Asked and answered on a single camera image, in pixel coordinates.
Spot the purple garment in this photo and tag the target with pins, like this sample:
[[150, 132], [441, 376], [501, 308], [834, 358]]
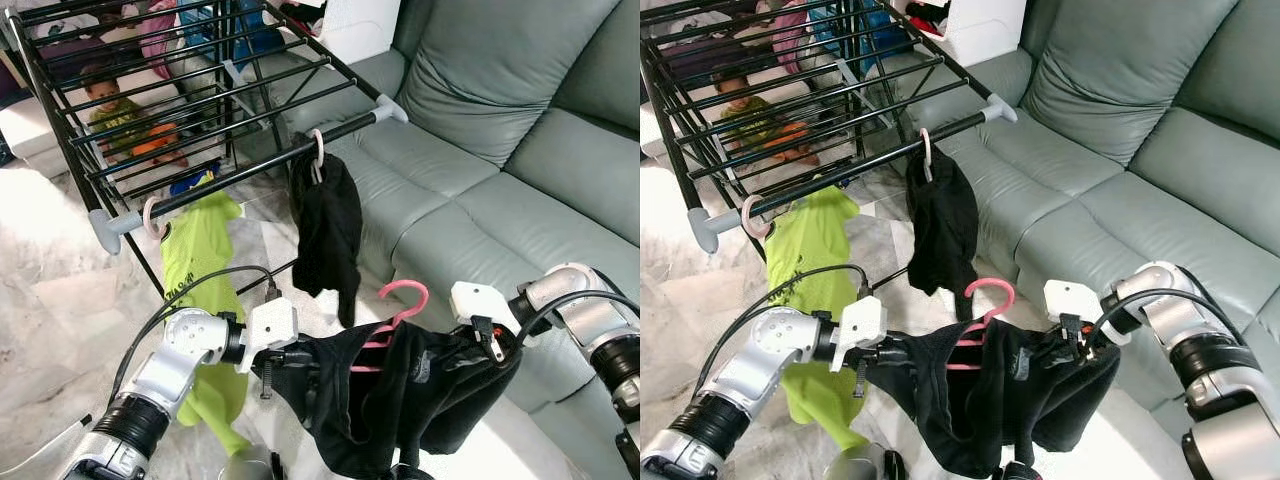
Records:
[[70, 55], [695, 55]]

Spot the grey-green leather sofa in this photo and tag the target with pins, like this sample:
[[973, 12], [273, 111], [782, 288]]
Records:
[[1100, 200], [480, 200]]

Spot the yellow-green printed shirt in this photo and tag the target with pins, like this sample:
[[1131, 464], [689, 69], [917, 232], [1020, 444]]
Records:
[[810, 245], [200, 250]]

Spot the pink garment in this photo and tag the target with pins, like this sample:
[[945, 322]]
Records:
[[158, 35], [788, 30]]

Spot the white plastic tub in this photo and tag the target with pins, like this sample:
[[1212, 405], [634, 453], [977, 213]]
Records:
[[985, 30], [360, 25]]

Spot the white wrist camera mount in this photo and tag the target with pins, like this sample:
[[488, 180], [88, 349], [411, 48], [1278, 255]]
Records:
[[272, 325], [1075, 302], [865, 322], [480, 303]]

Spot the black shirt with grey print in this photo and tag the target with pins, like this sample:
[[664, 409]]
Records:
[[1000, 410], [400, 410]]

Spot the red plastic hanger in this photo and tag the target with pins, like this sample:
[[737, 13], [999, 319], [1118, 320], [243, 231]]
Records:
[[404, 285], [990, 283]]

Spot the plain black garment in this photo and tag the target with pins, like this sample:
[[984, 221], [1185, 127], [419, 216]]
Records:
[[325, 230], [945, 225]]

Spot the grey-green sofa cushion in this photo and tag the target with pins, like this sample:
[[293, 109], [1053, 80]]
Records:
[[500, 80], [1120, 80]]

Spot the toddler in green top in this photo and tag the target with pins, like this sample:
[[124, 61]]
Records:
[[760, 120], [120, 120]]

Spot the blue garment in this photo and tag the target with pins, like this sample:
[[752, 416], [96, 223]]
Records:
[[215, 30], [835, 30]]

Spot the black metal drying rack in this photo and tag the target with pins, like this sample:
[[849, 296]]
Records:
[[255, 163], [860, 163]]

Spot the pale pink plastic hanger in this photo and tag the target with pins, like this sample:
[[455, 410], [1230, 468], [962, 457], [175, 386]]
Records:
[[745, 215], [928, 148], [147, 218], [319, 150]]

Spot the robot left leg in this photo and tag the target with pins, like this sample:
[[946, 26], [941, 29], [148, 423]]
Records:
[[255, 468], [865, 468]]

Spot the robot right leg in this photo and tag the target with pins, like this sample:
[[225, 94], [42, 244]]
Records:
[[412, 474], [1022, 473]]

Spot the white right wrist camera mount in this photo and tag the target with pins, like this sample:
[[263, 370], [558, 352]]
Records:
[[1075, 302], [480, 303]]

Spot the white rod with black tip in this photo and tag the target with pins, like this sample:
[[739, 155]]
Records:
[[45, 450]]

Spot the robot leg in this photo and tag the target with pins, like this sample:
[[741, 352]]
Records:
[[1022, 473], [412, 474], [865, 468], [255, 468]]

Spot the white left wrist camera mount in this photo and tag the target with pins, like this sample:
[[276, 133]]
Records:
[[272, 325], [865, 322]]

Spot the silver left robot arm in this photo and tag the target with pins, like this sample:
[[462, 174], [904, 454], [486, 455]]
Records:
[[760, 360], [170, 360]]

